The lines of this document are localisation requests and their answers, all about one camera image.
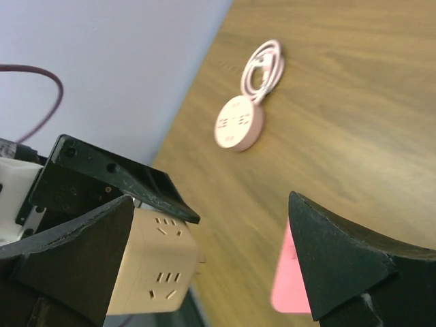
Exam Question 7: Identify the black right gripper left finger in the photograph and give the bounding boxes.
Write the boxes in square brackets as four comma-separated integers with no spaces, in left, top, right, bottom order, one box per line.
[1,196,134,326]

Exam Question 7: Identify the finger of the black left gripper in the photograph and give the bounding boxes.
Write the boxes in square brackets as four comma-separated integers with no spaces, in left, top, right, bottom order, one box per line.
[29,134,200,224]

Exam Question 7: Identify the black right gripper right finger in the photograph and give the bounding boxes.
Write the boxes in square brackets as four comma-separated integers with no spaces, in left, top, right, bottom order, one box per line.
[288,191,435,326]

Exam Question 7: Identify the beige cube socket adapter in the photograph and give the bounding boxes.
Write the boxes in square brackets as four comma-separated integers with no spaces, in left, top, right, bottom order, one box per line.
[107,208,202,315]

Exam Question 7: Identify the round pink power strip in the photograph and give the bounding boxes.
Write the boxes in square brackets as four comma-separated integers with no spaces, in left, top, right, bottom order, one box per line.
[214,95,265,152]

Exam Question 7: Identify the pink triangular power strip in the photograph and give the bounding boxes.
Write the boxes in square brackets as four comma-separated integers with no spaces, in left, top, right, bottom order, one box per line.
[270,223,311,314]

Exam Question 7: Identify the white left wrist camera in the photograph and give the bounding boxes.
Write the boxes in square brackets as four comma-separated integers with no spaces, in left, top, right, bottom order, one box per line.
[1,157,45,245]

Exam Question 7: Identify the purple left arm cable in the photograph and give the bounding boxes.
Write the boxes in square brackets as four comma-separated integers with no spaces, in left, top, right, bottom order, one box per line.
[0,63,65,144]

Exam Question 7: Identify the coiled pink power cord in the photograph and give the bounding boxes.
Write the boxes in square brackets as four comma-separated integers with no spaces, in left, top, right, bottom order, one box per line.
[240,39,287,104]

